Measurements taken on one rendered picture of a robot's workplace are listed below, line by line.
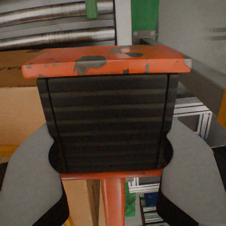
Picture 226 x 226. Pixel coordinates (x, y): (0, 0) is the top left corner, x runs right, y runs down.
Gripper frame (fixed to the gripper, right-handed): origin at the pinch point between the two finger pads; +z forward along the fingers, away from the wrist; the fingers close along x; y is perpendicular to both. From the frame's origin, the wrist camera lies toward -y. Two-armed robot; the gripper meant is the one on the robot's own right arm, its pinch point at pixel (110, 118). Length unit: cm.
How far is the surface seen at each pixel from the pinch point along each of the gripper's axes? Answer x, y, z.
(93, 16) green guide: -3.9, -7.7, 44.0
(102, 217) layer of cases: -9, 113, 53
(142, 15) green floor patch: 22, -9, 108
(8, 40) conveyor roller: -36, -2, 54
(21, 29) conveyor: -33, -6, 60
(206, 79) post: 19.8, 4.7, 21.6
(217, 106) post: 19.9, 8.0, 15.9
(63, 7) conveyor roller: -15, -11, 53
